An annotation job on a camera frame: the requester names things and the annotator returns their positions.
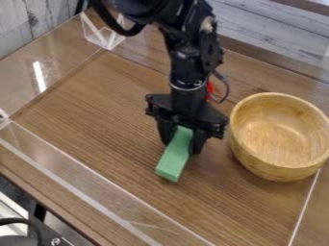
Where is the black cable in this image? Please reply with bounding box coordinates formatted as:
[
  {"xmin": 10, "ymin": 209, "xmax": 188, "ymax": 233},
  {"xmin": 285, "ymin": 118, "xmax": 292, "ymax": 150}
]
[{"xmin": 209, "ymin": 71, "xmax": 232, "ymax": 105}]

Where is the black table leg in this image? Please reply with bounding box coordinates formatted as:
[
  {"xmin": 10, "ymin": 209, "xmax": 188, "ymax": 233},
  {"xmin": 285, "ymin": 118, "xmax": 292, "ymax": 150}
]
[{"xmin": 34, "ymin": 204, "xmax": 47, "ymax": 222}]

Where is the light wooden bowl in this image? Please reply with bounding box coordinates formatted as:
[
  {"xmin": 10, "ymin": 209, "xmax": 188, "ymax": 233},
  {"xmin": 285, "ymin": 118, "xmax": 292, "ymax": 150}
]
[{"xmin": 230, "ymin": 92, "xmax": 329, "ymax": 183}]

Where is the green rectangular block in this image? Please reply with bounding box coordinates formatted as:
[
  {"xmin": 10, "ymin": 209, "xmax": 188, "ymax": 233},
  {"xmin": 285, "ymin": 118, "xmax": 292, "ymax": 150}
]
[{"xmin": 155, "ymin": 127, "xmax": 193, "ymax": 183}]

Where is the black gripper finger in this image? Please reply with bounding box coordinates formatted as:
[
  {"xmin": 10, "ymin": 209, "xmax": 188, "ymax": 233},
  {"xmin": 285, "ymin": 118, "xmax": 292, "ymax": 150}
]
[
  {"xmin": 157, "ymin": 117, "xmax": 178, "ymax": 145},
  {"xmin": 189, "ymin": 129, "xmax": 212, "ymax": 155}
]

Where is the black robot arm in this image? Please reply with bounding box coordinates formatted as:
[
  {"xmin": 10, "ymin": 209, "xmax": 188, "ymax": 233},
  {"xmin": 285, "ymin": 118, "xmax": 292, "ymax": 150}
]
[{"xmin": 90, "ymin": 0, "xmax": 229, "ymax": 155}]

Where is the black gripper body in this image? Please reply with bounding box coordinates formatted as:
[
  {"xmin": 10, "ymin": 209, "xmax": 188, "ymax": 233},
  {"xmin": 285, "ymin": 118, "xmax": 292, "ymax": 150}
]
[{"xmin": 146, "ymin": 94, "xmax": 229, "ymax": 139}]

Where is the red plush strawberry toy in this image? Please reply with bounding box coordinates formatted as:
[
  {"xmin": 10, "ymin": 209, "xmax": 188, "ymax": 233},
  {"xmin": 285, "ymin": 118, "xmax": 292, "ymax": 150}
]
[{"xmin": 206, "ymin": 81, "xmax": 214, "ymax": 101}]

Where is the clear acrylic corner bracket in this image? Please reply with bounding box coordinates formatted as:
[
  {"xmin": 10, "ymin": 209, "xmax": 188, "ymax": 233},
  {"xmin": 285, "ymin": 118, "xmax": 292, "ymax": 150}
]
[{"xmin": 81, "ymin": 13, "xmax": 126, "ymax": 51}]

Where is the clear acrylic tray wall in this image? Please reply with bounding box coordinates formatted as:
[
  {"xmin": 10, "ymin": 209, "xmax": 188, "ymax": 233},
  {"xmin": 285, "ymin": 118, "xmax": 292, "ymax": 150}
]
[{"xmin": 0, "ymin": 110, "xmax": 214, "ymax": 246}]

